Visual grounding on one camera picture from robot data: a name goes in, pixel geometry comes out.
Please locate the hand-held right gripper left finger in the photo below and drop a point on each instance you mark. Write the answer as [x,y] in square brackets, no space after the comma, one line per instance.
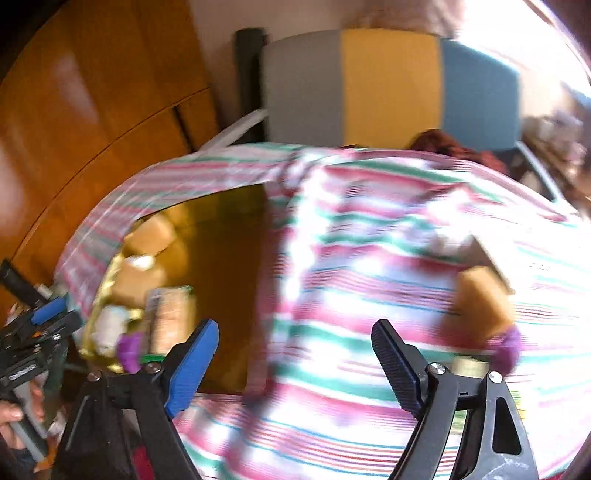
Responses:
[191,369]

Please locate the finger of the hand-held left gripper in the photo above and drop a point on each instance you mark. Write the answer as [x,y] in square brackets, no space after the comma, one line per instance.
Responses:
[48,311]
[64,323]

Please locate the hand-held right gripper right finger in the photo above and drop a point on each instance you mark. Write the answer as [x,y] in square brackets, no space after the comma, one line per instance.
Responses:
[399,369]

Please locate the white plastic wad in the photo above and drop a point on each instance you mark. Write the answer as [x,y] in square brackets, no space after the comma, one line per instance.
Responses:
[111,325]

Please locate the purple packet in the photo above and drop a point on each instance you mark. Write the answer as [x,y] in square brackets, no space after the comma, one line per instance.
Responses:
[129,348]
[508,350]

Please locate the yellow sponge block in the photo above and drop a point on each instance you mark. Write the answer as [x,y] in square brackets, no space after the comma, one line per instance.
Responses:
[152,235]
[134,284]
[482,300]

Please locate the person's left hand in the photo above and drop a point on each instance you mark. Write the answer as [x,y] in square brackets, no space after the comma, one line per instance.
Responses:
[11,414]

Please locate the black flat device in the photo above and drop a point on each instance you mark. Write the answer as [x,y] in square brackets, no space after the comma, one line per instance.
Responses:
[18,284]

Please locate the pink green striped bed sheet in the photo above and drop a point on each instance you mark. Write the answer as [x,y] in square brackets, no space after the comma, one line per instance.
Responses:
[346,323]

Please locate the orange wooden wardrobe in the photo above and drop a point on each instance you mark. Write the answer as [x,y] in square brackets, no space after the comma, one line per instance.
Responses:
[92,115]

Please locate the wooden side table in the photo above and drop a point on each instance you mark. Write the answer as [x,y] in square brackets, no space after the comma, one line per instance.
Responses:
[568,152]

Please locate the pale striped curtain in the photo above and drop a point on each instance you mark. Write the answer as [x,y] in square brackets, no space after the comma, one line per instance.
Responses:
[406,14]

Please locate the grey bed rail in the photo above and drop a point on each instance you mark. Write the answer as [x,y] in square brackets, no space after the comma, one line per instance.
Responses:
[535,170]

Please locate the white bed rail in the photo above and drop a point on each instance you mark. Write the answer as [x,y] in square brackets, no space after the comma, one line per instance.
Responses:
[235,129]

